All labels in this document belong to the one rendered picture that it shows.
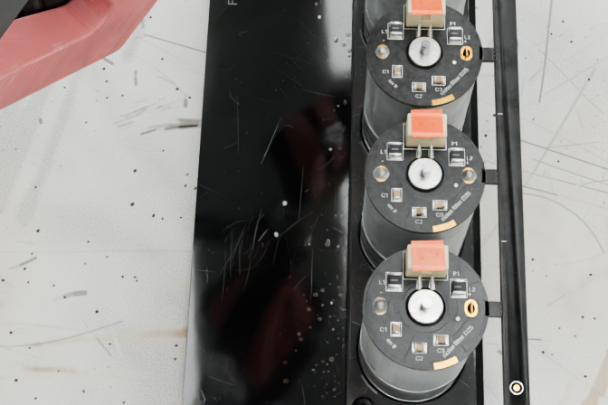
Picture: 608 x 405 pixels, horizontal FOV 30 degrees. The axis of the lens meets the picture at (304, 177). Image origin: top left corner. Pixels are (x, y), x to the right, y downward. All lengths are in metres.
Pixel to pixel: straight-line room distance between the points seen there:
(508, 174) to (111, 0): 0.11
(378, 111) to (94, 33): 0.11
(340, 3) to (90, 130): 0.08
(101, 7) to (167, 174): 0.15
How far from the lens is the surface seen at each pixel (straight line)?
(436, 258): 0.22
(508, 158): 0.24
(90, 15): 0.16
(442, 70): 0.25
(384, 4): 0.27
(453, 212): 0.23
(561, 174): 0.31
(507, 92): 0.24
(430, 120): 0.23
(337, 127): 0.29
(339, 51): 0.30
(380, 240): 0.25
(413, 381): 0.24
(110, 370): 0.29
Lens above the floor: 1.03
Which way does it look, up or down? 70 degrees down
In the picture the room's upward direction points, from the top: 4 degrees counter-clockwise
